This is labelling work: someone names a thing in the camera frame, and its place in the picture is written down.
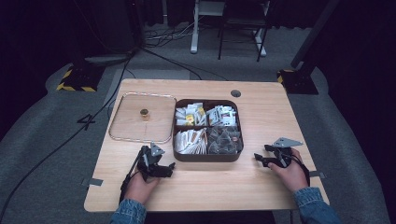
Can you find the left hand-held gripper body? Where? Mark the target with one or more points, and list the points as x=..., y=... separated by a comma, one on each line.
x=146, y=163

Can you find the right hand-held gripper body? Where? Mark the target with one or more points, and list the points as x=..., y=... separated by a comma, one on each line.
x=283, y=155

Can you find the person's right hand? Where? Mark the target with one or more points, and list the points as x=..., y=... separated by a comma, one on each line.
x=292, y=177

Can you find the person's left hand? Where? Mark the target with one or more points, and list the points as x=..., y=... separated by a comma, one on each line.
x=140, y=188

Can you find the pile of white brown sachets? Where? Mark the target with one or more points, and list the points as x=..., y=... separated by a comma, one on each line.
x=190, y=142

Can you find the clear lid with brass knob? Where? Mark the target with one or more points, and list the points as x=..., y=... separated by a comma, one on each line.
x=134, y=130

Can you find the brown divided box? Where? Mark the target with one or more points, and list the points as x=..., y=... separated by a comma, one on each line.
x=207, y=158

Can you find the grey tape strip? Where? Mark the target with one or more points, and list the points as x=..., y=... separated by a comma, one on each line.
x=96, y=182
x=318, y=174

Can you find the pile of clear pyramid tea bags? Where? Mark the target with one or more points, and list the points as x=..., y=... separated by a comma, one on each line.
x=224, y=141

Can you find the pile of white yellow packets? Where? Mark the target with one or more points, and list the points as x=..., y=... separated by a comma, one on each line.
x=190, y=114

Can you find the pile of white red-print packets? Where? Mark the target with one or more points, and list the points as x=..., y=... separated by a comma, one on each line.
x=222, y=115

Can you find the black yellow striped stand base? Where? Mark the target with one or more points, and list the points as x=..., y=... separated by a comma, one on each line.
x=79, y=81
x=297, y=83

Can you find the grey slanted metal pole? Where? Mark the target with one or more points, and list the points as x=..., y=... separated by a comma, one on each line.
x=314, y=31

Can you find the black chair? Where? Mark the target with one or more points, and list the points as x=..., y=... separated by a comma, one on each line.
x=243, y=23

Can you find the white desk frame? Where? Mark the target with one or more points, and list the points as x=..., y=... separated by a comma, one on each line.
x=195, y=34

